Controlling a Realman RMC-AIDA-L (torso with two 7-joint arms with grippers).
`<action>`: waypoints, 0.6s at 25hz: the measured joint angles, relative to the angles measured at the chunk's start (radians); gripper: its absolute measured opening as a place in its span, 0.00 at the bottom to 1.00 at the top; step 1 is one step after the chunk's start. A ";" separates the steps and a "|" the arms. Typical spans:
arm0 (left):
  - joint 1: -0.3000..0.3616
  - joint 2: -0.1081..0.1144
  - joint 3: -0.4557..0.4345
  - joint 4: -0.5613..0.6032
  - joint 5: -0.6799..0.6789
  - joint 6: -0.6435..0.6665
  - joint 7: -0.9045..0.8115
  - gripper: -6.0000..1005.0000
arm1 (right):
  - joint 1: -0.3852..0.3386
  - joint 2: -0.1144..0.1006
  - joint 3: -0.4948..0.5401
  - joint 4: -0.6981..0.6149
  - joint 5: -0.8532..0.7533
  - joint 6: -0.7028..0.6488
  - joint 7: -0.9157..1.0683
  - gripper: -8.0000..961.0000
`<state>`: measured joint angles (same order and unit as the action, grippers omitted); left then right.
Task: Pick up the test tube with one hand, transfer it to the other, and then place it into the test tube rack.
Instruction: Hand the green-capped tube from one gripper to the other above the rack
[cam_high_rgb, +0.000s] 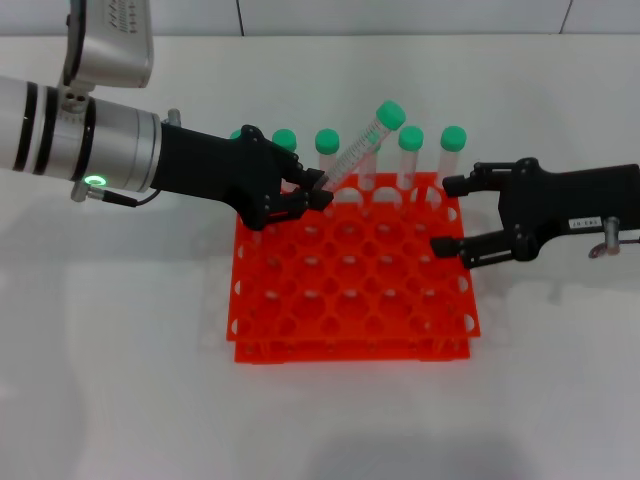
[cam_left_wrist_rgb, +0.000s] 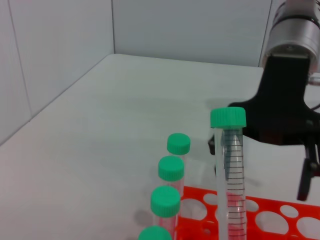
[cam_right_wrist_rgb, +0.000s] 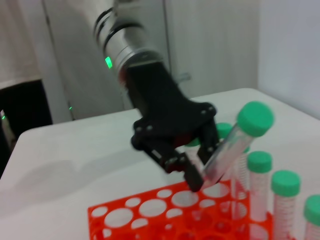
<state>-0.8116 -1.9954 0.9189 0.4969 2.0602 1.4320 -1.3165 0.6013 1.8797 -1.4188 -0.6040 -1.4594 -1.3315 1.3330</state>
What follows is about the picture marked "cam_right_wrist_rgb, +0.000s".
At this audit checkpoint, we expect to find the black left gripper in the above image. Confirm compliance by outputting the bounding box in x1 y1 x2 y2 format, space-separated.
119 61 218 194

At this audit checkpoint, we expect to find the orange test tube rack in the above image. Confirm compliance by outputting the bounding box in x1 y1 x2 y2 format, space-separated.
87 179 275 240

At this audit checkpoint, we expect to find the white cabinet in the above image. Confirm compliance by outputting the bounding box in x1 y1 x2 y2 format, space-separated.
41 0 261 123

